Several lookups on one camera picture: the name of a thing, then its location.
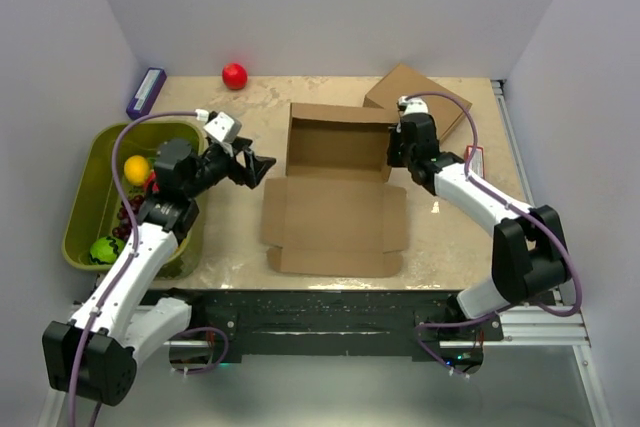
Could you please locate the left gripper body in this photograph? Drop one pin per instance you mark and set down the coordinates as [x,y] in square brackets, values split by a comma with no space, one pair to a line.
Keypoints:
[223,164]

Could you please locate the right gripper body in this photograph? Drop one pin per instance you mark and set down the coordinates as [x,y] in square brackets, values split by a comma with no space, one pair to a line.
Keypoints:
[397,154]

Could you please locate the brown cardboard box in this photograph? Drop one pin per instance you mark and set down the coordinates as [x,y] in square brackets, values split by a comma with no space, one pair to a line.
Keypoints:
[334,213]
[403,80]

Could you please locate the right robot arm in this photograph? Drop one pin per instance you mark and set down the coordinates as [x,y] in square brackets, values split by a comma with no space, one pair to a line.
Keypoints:
[529,255]

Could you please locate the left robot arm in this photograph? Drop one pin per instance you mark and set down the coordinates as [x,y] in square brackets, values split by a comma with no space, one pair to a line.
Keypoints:
[97,352]

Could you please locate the closed brown cardboard box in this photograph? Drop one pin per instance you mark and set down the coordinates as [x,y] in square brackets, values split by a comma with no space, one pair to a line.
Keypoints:
[403,80]

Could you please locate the red rectangular box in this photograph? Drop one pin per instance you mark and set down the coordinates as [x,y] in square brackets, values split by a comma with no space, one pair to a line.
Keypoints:
[475,159]

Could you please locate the purple rectangular box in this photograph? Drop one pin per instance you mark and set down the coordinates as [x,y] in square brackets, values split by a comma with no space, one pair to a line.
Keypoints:
[146,94]

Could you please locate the red dragon fruit toy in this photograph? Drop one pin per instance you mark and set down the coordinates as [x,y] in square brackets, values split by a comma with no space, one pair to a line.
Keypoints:
[150,186]

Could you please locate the yellow lemon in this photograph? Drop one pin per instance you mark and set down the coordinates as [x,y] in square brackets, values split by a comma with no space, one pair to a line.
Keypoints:
[136,170]

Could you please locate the red apple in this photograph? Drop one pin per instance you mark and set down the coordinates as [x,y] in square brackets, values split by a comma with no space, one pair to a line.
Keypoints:
[234,76]

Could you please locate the purple grape bunch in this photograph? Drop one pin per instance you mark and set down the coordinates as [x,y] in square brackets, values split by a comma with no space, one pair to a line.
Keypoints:
[123,227]

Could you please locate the green plastic bin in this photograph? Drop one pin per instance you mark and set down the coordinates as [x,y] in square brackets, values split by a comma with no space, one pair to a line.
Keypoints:
[97,202]

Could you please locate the green watermelon ball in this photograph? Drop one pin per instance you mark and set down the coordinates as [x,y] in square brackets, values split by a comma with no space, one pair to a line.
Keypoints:
[106,250]

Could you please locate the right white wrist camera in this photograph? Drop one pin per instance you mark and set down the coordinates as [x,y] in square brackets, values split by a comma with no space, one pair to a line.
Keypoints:
[407,105]

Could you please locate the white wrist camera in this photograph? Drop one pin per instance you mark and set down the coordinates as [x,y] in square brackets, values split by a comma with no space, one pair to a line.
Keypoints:
[219,127]
[407,105]

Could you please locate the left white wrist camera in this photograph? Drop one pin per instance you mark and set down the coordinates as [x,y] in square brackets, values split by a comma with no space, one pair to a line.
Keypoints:
[219,127]

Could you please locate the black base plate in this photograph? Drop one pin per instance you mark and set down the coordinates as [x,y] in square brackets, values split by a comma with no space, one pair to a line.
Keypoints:
[394,323]

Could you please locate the aluminium frame rail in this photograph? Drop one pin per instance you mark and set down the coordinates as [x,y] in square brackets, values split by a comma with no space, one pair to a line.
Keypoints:
[529,326]

